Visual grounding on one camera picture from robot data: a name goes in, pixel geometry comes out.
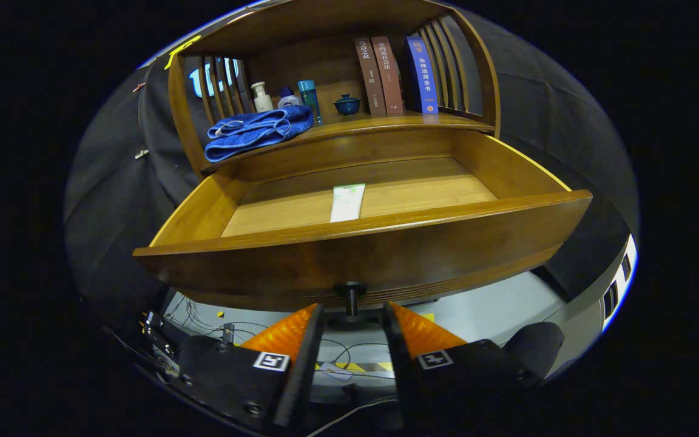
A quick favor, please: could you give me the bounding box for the black backdrop cloth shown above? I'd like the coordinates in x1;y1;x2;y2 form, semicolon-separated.
63;6;640;322

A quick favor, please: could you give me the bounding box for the dark blue lidded teacup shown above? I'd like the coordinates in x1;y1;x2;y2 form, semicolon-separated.
333;93;362;117

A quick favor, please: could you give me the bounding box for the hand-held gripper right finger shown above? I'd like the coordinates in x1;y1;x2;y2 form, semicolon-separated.
383;301;541;435

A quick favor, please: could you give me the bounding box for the white vented panel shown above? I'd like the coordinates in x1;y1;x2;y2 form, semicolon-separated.
601;234;638;331

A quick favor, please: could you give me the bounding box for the blue folded towel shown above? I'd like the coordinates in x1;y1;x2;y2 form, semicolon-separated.
204;104;315;163

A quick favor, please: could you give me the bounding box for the reddish brown book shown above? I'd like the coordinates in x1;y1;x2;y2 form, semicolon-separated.
371;36;405;115

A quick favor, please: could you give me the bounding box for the dark brown book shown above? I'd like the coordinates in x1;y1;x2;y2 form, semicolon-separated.
354;38;388;116

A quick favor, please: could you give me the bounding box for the black rounded object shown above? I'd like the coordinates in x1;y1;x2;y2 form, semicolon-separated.
503;322;567;386

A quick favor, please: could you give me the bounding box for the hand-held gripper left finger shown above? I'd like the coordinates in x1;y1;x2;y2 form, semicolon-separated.
171;303;326;433

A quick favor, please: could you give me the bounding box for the blue book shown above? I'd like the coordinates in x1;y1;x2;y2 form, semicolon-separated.
405;35;439;115

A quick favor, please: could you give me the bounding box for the wooden countertop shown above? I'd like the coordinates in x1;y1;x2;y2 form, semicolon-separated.
201;109;496;177

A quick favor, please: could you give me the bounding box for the yellow black floor tape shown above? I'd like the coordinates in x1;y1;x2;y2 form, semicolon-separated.
315;361;394;372

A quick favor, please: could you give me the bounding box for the white pump bottle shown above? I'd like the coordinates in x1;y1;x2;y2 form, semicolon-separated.
250;81;275;113

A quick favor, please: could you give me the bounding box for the wooden cabinet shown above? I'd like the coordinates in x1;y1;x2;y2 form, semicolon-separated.
166;0;502;180

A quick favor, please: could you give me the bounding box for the white facial cleanser tube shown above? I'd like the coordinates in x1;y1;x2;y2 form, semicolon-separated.
329;183;366;223

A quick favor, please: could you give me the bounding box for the wooden drawer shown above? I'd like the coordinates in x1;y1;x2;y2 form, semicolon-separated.
133;129;593;331

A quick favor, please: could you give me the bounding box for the tall teal bottle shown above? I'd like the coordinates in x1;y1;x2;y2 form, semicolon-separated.
297;80;323;126

